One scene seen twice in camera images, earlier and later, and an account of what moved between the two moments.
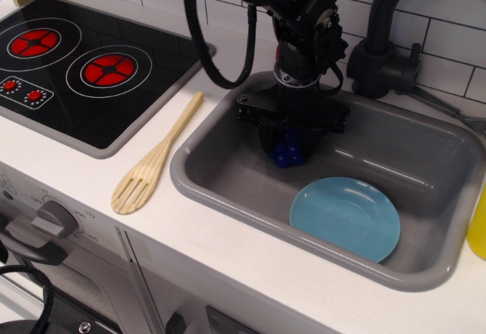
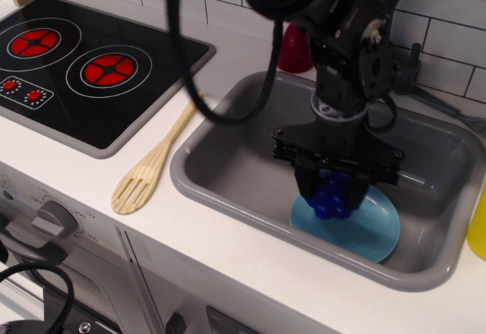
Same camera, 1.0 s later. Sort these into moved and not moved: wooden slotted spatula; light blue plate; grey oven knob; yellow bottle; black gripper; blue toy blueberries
Moved: blue toy blueberries; black gripper
Not moved: grey oven knob; yellow bottle; wooden slotted spatula; light blue plate
